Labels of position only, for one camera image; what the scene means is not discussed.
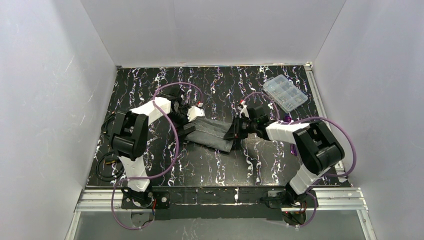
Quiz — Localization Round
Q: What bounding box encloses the lower black coiled cable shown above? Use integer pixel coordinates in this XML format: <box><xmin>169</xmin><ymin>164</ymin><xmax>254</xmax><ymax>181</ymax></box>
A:
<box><xmin>95</xmin><ymin>151</ymin><xmax>125</xmax><ymax>182</ymax></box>

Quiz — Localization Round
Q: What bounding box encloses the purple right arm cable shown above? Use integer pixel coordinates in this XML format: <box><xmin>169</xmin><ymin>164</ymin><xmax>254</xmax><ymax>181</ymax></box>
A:
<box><xmin>238</xmin><ymin>91</ymin><xmax>358</xmax><ymax>229</ymax></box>

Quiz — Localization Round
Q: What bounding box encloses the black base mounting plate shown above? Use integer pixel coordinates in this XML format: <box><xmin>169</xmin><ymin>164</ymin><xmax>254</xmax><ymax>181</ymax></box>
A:
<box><xmin>119</xmin><ymin>186</ymin><xmax>319</xmax><ymax>226</ymax></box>

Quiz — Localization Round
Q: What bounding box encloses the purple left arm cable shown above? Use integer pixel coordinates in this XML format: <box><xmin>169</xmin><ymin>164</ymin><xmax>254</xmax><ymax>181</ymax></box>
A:
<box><xmin>110</xmin><ymin>82</ymin><xmax>205</xmax><ymax>231</ymax></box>

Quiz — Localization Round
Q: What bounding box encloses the grey fabric napkin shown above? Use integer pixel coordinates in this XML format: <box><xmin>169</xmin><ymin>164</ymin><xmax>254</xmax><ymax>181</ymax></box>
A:
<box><xmin>183</xmin><ymin>117</ymin><xmax>234</xmax><ymax>153</ymax></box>

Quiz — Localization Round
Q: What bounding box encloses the aluminium front frame rail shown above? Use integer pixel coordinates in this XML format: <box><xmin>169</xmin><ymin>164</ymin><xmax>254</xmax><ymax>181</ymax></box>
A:
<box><xmin>76</xmin><ymin>186</ymin><xmax>368</xmax><ymax>212</ymax></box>

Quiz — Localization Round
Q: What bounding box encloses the clear plastic screw box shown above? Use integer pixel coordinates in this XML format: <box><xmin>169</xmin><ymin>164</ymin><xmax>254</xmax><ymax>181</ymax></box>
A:
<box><xmin>262</xmin><ymin>74</ymin><xmax>308</xmax><ymax>113</ymax></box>

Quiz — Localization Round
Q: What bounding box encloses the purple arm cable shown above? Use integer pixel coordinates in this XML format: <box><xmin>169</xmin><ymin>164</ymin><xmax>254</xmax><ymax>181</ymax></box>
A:
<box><xmin>110</xmin><ymin>82</ymin><xmax>205</xmax><ymax>231</ymax></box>
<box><xmin>238</xmin><ymin>91</ymin><xmax>358</xmax><ymax>229</ymax></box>

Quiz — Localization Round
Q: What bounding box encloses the purple metal spoon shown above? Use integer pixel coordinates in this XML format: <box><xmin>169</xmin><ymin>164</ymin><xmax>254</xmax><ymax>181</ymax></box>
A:
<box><xmin>283</xmin><ymin>113</ymin><xmax>298</xmax><ymax>157</ymax></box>

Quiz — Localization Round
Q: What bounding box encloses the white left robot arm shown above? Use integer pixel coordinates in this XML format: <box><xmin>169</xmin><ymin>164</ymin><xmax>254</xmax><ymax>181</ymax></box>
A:
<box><xmin>109</xmin><ymin>84</ymin><xmax>205</xmax><ymax>193</ymax></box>

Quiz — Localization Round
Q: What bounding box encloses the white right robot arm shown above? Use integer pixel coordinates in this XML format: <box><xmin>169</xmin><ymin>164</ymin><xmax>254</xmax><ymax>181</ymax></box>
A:
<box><xmin>223</xmin><ymin>105</ymin><xmax>345</xmax><ymax>197</ymax></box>

